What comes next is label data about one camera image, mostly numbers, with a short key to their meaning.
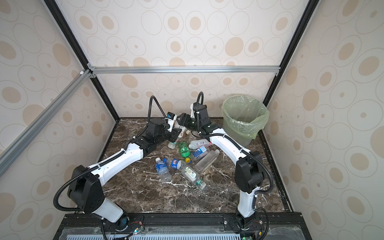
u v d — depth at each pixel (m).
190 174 0.85
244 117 1.03
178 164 0.90
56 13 0.69
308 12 0.69
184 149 0.95
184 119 0.74
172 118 0.71
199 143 0.97
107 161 0.48
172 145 0.84
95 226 0.73
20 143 0.54
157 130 0.63
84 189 0.43
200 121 0.65
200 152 0.92
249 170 0.48
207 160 0.93
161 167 0.88
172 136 0.73
